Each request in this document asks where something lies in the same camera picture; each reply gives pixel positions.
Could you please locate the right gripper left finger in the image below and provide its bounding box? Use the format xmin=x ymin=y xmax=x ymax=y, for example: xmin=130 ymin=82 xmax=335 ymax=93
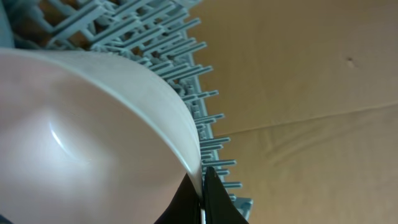
xmin=154 ymin=174 xmax=201 ymax=224

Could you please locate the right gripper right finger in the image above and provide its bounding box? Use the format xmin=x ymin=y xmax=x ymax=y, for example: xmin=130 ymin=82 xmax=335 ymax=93
xmin=203 ymin=167 xmax=249 ymax=224

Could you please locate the white bowl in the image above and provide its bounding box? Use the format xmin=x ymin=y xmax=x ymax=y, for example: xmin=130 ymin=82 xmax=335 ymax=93
xmin=1 ymin=49 xmax=202 ymax=223

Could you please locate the grey dishwasher rack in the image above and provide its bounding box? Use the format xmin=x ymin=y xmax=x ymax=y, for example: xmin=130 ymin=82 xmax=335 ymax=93
xmin=1 ymin=1 xmax=252 ymax=223

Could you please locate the brown cardboard sheet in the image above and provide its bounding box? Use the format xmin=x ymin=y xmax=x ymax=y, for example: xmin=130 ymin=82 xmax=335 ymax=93
xmin=190 ymin=0 xmax=397 ymax=223

